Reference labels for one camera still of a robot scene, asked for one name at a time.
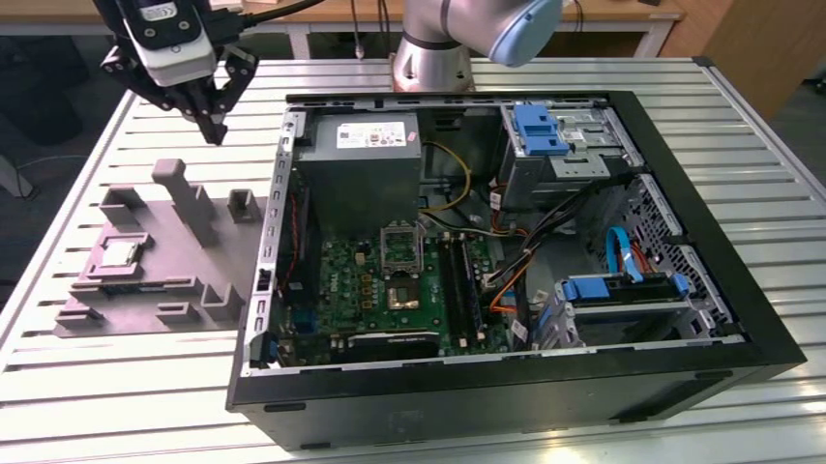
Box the white wrist camera black plate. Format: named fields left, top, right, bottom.
left=130, top=0, right=218, bottom=89

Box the yellow wire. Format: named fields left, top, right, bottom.
left=417, top=139, right=472, bottom=213

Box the grey parts rack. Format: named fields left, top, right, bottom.
left=50, top=158, right=270, bottom=339

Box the red black twisted wire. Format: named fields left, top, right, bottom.
left=276, top=190, right=308, bottom=296

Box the orange wire bundle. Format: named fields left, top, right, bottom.
left=488, top=250, right=536, bottom=318

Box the grey power supply unit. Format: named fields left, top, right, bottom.
left=293, top=111, right=424, bottom=228

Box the metal drive cage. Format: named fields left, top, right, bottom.
left=499, top=103, right=647, bottom=212

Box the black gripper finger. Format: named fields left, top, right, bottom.
left=98, top=44, right=218, bottom=146
left=204, top=44, right=260, bottom=146

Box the blue SATA wire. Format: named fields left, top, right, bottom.
left=604, top=226, right=647, bottom=285

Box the silver CPU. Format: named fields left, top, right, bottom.
left=101, top=240, right=140, bottom=267

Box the hard disk in blue carrier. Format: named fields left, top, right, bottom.
left=559, top=272, right=692, bottom=306

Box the green motherboard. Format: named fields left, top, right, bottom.
left=273, top=225, right=512, bottom=366

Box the wooden cabinet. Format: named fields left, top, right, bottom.
left=657, top=0, right=826, bottom=122

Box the metal socket cover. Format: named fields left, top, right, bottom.
left=380, top=222, right=425, bottom=276

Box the black graphics card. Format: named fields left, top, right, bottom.
left=344, top=331, right=440, bottom=362

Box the black RAM stick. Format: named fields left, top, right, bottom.
left=452, top=235, right=491, bottom=342

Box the black cable bundle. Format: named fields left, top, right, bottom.
left=482, top=173, right=631, bottom=291

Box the black camera cable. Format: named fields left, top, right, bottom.
left=204, top=0, right=324, bottom=47

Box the black PC case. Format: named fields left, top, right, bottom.
left=222, top=89, right=808, bottom=453

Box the wooden desk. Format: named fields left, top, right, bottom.
left=0, top=0, right=687, bottom=60

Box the metal disk bay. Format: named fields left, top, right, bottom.
left=553, top=270, right=743, bottom=350

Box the CPU socket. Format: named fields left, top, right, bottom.
left=381, top=274, right=428, bottom=314

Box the blue disk carrier empty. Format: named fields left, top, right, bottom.
left=512, top=103, right=572, bottom=159

